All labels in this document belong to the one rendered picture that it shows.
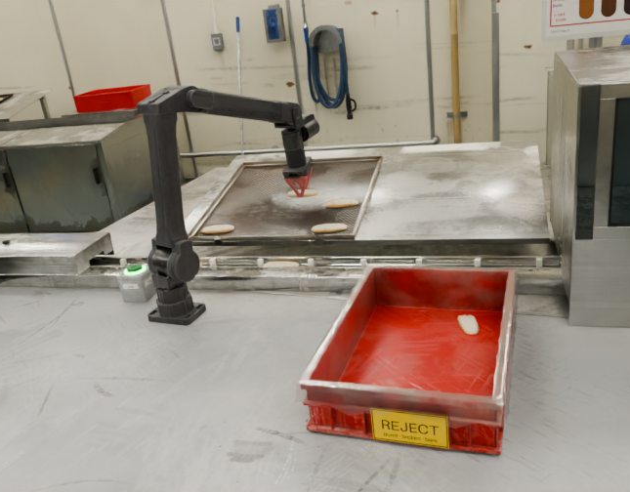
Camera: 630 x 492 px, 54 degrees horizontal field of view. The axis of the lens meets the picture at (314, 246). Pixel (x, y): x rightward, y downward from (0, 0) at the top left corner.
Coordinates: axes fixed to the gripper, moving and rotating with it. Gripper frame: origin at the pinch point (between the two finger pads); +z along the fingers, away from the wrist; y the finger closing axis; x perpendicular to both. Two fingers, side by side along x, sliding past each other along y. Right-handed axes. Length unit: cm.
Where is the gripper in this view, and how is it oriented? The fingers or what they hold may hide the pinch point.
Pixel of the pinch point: (302, 191)
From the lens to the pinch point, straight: 186.3
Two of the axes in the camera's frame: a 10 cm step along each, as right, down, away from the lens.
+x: -9.6, 0.1, 2.7
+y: 2.3, -5.3, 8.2
